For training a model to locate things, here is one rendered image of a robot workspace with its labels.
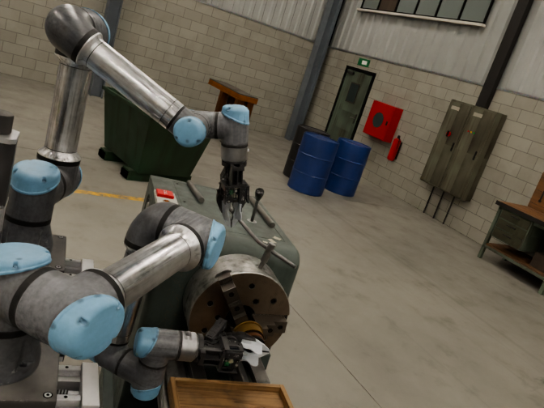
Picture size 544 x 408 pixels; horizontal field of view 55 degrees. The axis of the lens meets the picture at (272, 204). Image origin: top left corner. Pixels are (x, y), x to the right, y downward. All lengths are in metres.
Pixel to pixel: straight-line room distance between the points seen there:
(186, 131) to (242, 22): 11.01
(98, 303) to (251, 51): 11.66
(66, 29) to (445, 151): 8.49
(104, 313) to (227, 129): 0.68
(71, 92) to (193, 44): 10.43
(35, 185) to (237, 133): 0.53
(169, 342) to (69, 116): 0.66
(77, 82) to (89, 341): 0.80
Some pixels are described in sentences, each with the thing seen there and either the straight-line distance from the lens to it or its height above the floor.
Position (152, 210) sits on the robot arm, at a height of 1.41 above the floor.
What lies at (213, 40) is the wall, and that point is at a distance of 12.05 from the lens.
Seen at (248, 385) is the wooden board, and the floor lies 0.90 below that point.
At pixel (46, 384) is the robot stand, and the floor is 1.16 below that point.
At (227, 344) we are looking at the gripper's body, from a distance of 1.40.
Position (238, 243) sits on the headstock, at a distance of 1.69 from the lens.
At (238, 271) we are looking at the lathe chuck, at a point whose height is 1.23.
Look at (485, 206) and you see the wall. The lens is 9.15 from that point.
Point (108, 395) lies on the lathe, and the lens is 2.08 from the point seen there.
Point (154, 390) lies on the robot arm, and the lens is 1.44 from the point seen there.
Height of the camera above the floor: 1.84
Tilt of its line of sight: 15 degrees down
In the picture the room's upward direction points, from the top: 18 degrees clockwise
